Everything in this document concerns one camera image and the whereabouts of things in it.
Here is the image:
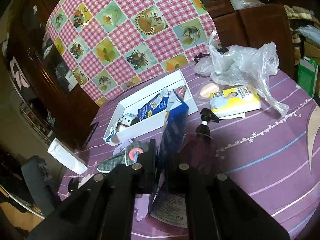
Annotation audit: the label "pink glitter sponge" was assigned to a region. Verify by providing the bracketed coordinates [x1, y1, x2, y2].
[172, 85, 188, 105]

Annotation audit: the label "black strap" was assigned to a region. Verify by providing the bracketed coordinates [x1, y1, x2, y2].
[193, 52, 213, 63]

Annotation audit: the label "black oval gadget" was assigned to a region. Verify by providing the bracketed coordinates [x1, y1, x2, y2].
[68, 179, 79, 194]

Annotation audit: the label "clear box with peach sponge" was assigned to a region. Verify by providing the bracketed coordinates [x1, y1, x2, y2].
[198, 82, 223, 100]

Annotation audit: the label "white pouch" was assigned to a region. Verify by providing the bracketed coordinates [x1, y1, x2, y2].
[47, 138, 88, 173]

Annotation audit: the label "purple pump bottle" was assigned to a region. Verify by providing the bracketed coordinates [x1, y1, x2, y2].
[177, 108, 220, 170]

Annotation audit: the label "grey blue stool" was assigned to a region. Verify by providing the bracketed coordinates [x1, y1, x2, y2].
[21, 155, 60, 218]

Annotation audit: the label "blue white printed packet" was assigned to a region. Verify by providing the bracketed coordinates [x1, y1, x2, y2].
[137, 87, 173, 123]

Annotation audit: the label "green cardboard box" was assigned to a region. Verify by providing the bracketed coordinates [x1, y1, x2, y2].
[296, 56, 319, 98]

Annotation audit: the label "brown wooden chair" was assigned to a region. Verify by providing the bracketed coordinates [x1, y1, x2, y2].
[217, 4, 295, 80]

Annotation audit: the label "white thin pad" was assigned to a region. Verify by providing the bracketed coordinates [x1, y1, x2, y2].
[217, 112, 247, 119]

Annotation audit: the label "white shallow box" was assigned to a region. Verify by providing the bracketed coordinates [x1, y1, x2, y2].
[103, 69, 199, 147]

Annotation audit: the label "large clear plastic bag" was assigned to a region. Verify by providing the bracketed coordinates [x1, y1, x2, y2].
[209, 30, 289, 117]

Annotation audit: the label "pink checkered printed cloth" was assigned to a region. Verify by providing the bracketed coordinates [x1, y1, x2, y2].
[46, 0, 220, 105]

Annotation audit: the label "yellow tissue pack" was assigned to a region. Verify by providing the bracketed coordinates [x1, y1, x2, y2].
[209, 85, 262, 118]

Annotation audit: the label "black phone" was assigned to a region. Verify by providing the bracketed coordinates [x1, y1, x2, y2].
[82, 122, 99, 150]

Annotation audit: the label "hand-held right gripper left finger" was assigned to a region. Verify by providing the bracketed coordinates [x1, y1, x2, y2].
[27, 139, 159, 240]

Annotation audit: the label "white plush dog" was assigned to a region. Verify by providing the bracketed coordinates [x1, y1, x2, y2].
[114, 113, 139, 134]

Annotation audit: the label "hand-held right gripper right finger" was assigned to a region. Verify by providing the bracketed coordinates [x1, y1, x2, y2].
[168, 154, 290, 240]

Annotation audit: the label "crumpled clear plastic wrap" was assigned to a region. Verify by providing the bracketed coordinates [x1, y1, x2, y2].
[230, 0, 263, 9]

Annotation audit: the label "green plaid slippers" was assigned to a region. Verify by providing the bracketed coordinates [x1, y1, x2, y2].
[96, 141, 148, 173]

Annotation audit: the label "small clear plastic bag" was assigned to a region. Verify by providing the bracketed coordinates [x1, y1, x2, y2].
[194, 57, 218, 77]

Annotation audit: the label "dark blue packet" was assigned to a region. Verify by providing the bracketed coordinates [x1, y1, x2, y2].
[149, 90, 189, 228]

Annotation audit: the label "white blue sachet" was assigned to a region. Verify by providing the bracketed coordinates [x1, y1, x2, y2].
[106, 126, 118, 143]

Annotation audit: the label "purple printed tablecloth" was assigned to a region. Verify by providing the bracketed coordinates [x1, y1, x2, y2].
[57, 62, 320, 240]

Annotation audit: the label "dark wooden cabinet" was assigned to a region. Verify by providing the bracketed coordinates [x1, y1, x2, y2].
[0, 0, 100, 153]

